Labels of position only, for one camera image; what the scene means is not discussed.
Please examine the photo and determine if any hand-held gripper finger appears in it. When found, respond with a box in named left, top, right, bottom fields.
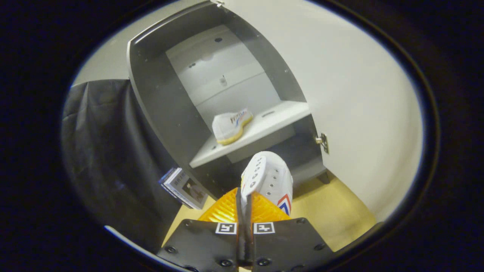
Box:
left=157, top=187, right=245, bottom=272
left=244, top=191, right=335, bottom=272

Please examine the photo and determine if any white shoe with yellow sole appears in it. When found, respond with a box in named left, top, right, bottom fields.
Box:
left=240, top=151, right=294, bottom=217
left=211, top=108, right=254, bottom=146

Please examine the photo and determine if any dark grey shoe cabinet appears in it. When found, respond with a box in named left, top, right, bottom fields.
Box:
left=126, top=2, right=330, bottom=201

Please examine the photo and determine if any white shoe cabinet door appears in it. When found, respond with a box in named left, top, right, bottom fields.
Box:
left=226, top=0, right=424, bottom=224

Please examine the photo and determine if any stack of grey books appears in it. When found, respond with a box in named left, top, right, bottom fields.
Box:
left=158, top=167, right=209, bottom=210

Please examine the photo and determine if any black backdrop cloth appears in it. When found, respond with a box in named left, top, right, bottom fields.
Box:
left=60, top=78, right=183, bottom=250

